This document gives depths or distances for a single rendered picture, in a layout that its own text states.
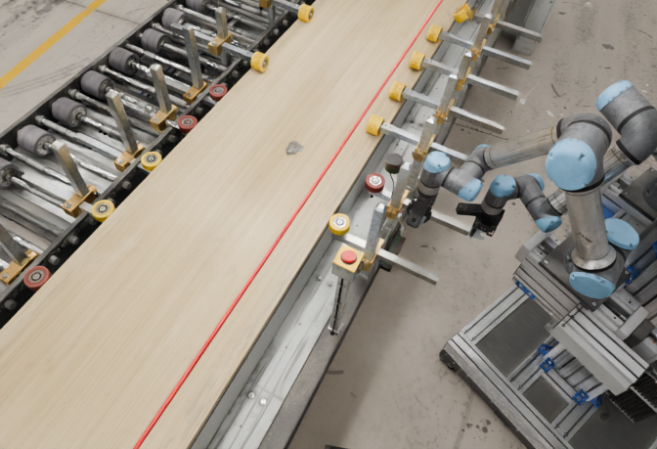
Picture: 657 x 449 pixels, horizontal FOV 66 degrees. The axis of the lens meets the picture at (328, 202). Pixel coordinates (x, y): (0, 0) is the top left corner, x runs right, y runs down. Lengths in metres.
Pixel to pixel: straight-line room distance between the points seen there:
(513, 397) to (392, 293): 0.78
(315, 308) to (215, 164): 0.70
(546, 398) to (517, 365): 0.18
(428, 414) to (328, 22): 2.00
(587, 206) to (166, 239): 1.36
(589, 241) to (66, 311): 1.60
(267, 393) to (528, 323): 1.37
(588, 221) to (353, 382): 1.49
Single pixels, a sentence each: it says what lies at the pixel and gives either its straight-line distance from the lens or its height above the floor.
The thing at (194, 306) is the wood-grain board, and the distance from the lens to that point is 1.78.
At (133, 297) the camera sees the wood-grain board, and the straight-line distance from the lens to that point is 1.84.
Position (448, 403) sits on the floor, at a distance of 2.68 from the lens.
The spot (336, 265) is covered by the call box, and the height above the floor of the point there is 1.21.
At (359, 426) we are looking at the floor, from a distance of 2.57.
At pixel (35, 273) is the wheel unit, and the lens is 2.00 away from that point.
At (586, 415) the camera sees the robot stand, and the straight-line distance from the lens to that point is 2.66.
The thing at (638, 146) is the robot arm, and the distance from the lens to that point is 1.75.
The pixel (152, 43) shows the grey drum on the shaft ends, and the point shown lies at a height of 0.83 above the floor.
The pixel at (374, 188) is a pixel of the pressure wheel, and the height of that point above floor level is 0.91.
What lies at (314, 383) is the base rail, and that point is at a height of 0.70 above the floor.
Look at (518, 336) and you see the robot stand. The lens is 2.68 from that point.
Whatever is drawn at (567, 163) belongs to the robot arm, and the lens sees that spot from 1.39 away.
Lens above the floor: 2.50
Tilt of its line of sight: 54 degrees down
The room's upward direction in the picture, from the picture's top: 6 degrees clockwise
